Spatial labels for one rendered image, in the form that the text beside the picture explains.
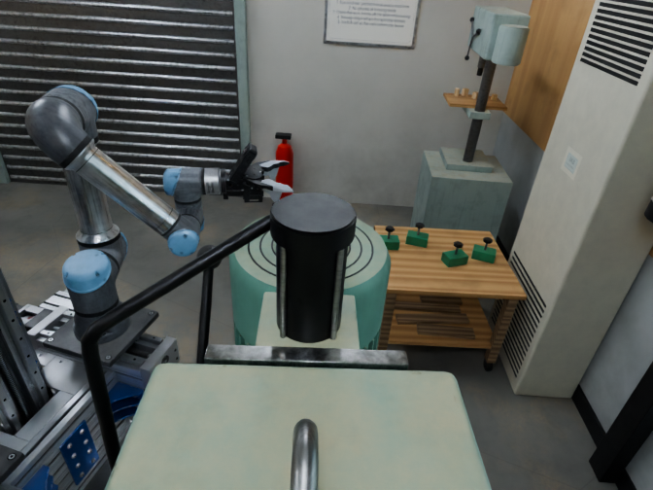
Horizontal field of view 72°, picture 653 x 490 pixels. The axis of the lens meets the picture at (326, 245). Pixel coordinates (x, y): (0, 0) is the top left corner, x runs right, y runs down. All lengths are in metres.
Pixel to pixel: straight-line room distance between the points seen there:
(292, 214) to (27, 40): 3.86
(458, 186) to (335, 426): 2.57
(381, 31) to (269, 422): 3.27
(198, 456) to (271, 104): 3.40
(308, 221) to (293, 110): 3.31
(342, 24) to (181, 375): 3.22
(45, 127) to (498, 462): 2.02
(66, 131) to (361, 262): 0.85
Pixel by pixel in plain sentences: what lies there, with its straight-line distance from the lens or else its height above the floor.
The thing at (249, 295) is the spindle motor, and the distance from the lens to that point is 0.45.
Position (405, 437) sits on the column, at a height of 1.52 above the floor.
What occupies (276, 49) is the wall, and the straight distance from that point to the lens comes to 3.52.
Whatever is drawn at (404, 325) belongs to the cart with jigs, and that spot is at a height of 0.18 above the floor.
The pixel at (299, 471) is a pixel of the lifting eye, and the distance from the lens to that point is 0.21.
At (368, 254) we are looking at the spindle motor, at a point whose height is 1.50.
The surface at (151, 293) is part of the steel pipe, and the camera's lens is 0.31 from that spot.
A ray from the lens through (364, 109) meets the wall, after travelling 3.58.
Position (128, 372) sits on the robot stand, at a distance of 1.45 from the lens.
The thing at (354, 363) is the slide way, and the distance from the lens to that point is 0.34.
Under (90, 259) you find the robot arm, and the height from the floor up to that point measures 1.05.
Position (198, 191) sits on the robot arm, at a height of 1.20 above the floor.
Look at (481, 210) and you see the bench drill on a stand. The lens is 2.92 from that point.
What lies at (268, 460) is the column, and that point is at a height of 1.52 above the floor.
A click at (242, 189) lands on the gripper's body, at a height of 1.20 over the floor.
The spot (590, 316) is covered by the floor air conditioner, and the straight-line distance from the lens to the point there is 2.25.
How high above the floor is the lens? 1.77
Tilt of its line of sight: 33 degrees down
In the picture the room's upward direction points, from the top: 4 degrees clockwise
